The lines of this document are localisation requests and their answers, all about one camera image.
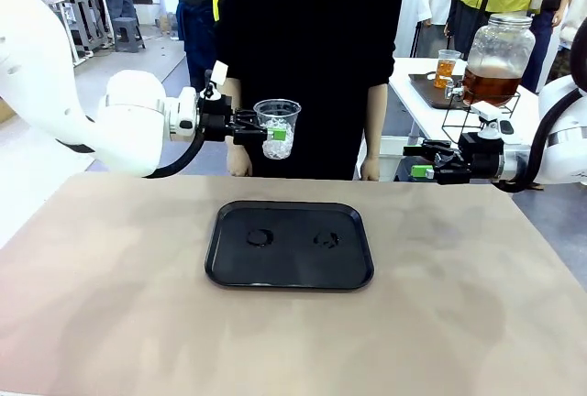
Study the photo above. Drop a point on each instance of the person's left hand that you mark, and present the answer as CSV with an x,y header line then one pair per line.
x,y
370,169

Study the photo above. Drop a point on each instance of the person's black shirt torso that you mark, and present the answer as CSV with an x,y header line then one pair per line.
x,y
307,47

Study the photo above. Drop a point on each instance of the short clear iced plastic cup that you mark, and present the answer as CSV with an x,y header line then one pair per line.
x,y
280,148

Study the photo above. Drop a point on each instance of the grey metal workbench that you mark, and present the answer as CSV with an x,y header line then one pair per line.
x,y
85,11

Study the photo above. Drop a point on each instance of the large black serving tray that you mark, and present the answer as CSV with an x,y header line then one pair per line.
x,y
293,263

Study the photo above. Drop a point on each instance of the small black tray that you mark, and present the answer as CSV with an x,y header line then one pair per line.
x,y
426,93

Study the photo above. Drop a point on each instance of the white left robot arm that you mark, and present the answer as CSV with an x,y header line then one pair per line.
x,y
128,125

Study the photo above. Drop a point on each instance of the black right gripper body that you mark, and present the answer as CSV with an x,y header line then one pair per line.
x,y
481,160

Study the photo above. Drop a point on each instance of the person's right forearm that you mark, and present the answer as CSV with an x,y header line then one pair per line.
x,y
233,86

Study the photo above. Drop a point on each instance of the white bin with metal inside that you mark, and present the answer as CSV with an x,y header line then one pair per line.
x,y
390,153

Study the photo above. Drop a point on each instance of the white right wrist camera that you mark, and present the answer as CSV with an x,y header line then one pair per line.
x,y
488,118

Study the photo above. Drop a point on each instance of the person's right hand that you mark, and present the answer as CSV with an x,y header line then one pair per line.
x,y
239,162

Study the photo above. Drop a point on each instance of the white side table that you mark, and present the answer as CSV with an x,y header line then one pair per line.
x,y
403,70

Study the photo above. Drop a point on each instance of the bystander with navy apron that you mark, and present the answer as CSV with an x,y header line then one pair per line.
x,y
197,25

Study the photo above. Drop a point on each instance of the tall clear iced plastic cup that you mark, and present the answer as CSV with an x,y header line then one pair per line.
x,y
447,73

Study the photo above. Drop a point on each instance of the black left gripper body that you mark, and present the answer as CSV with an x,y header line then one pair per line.
x,y
215,121

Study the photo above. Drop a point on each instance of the person's left forearm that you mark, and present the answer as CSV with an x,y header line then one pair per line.
x,y
377,121

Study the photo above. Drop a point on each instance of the black green-tipped left gripper finger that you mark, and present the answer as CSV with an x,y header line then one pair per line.
x,y
250,136
245,118

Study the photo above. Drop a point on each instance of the grey step stool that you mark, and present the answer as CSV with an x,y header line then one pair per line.
x,y
128,34

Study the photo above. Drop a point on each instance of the glass tea dispenser jar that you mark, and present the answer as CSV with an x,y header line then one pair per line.
x,y
500,47

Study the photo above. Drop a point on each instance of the black green-tipped right gripper finger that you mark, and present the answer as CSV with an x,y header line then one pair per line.
x,y
433,148
449,171

